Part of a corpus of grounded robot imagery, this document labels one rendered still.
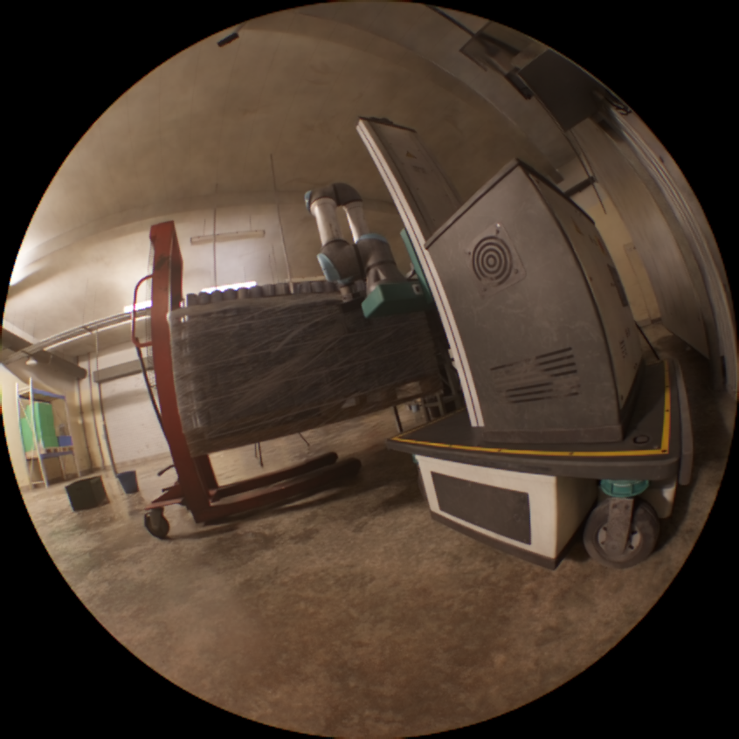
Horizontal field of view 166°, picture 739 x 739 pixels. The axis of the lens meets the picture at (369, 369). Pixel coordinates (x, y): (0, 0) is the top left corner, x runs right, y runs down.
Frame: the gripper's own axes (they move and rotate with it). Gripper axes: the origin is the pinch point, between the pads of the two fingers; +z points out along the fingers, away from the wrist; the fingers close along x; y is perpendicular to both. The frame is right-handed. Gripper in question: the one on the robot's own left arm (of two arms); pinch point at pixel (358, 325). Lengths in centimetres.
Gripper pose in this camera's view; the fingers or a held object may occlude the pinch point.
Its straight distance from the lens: 129.0
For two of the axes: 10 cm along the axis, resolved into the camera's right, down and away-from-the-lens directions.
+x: -8.9, 3.6, -2.9
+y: -3.8, -2.3, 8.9
